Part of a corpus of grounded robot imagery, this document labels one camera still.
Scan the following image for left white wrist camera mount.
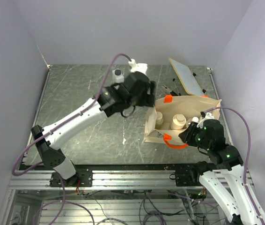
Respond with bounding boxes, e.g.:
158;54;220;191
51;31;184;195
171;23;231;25
128;59;148;75

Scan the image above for beige canvas tote bag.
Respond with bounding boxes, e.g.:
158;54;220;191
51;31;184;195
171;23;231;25
144;95;221;149

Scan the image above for beige round lid bottle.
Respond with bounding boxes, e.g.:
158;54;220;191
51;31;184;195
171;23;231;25
170;114;186;130

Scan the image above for aluminium rail frame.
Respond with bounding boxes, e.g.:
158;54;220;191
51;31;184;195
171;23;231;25
0;65;262;225

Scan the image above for white board wooden edge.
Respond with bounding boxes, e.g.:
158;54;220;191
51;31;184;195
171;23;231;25
169;58;205;96

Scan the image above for small grey black device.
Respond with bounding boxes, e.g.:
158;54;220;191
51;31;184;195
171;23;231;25
161;85;178;96

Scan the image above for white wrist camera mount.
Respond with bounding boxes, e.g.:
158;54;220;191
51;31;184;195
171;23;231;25
128;59;148;75
199;112;214;122

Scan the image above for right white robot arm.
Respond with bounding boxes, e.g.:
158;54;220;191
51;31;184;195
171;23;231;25
179;119;265;225

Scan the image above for beige cap bottle left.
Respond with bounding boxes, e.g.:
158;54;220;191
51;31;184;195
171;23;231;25
155;111;164;129

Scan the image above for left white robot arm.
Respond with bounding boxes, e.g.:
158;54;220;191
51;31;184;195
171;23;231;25
31;71;156;186

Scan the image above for small white cap bottle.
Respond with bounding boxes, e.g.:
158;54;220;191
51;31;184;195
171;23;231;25
186;117;199;128

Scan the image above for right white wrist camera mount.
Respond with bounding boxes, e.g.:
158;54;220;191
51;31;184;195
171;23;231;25
199;112;214;122

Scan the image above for white bottle grey cap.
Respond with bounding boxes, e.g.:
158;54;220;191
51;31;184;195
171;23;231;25
112;69;124;90

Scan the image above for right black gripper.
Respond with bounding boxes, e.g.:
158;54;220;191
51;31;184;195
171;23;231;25
178;121;212;150

